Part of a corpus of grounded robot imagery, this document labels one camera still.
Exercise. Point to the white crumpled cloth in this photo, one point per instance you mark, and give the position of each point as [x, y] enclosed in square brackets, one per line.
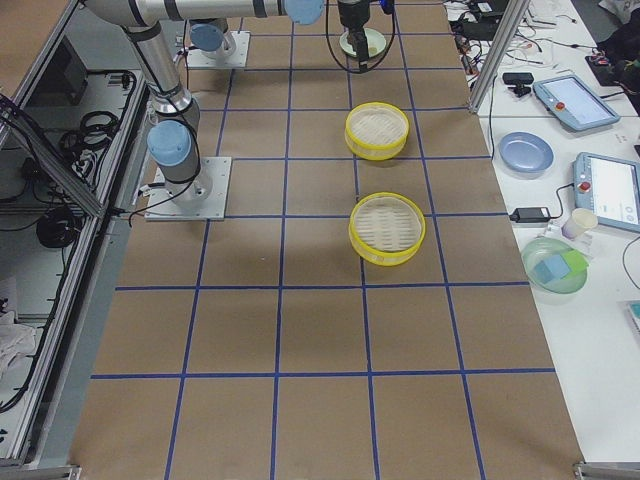
[17, 340]

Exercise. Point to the black power adapter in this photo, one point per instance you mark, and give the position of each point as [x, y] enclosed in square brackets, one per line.
[530, 215]

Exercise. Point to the green sponge block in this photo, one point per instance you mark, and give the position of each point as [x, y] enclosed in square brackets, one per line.
[575, 262]

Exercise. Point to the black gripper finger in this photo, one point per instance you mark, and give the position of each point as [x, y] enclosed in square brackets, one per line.
[361, 49]

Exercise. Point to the clear green bowl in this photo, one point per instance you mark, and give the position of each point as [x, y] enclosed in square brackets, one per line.
[543, 247]

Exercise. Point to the teach pendant near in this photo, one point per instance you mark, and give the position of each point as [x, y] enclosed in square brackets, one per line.
[609, 187]

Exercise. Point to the teach pendant far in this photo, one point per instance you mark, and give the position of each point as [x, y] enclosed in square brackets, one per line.
[573, 103]

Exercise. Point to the black webcam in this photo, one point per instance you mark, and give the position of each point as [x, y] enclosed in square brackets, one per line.
[519, 83]

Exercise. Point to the teach pendant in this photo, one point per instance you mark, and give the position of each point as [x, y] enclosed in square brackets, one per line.
[609, 187]
[573, 103]

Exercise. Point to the blue plate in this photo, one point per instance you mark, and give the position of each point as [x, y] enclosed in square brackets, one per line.
[525, 154]

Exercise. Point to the blue sponge block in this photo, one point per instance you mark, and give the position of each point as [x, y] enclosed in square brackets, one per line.
[550, 269]

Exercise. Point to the pale green plate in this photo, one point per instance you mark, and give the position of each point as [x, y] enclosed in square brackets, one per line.
[376, 43]

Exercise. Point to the white paper cup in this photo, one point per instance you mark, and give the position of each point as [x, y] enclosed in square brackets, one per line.
[580, 221]

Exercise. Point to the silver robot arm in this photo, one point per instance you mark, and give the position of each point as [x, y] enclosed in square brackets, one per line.
[172, 142]
[139, 14]

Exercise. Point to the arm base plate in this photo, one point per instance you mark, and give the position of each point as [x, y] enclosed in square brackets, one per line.
[214, 49]
[204, 200]

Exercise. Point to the aluminium frame post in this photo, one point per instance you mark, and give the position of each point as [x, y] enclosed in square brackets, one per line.
[506, 30]

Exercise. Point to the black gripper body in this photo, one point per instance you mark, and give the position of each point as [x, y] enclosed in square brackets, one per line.
[352, 12]

